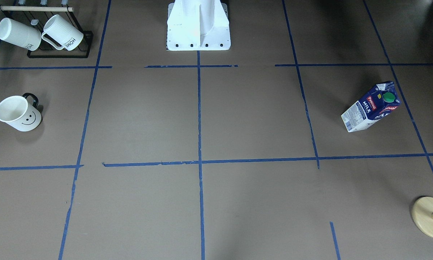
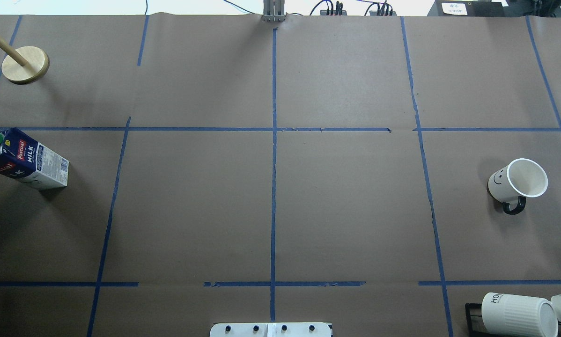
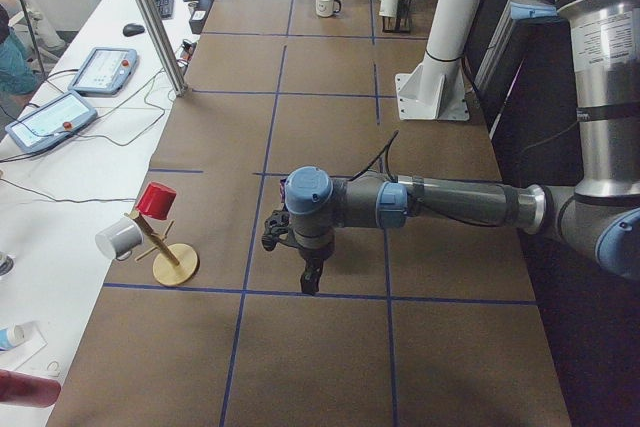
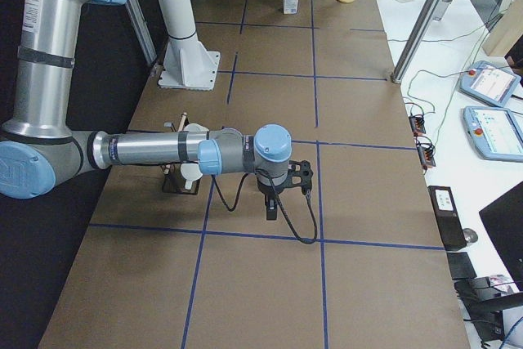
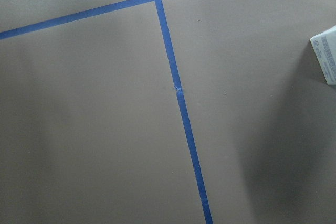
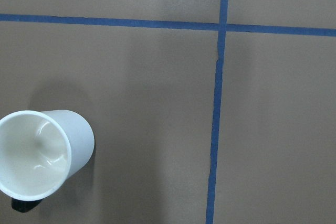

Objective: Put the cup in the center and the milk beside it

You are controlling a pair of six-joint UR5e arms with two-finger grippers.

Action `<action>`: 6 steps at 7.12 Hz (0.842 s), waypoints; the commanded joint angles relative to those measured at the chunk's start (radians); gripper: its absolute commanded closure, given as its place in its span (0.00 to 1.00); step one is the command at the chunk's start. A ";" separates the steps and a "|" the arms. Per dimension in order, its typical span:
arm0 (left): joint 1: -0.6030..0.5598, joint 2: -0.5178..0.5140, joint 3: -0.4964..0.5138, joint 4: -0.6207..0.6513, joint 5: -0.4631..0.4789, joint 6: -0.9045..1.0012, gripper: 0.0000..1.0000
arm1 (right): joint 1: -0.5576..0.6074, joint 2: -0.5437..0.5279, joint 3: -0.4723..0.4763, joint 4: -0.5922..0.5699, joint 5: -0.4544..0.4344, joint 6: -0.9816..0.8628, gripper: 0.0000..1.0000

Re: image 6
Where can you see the white ceramic mug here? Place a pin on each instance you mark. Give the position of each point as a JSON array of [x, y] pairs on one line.
[[41, 150]]

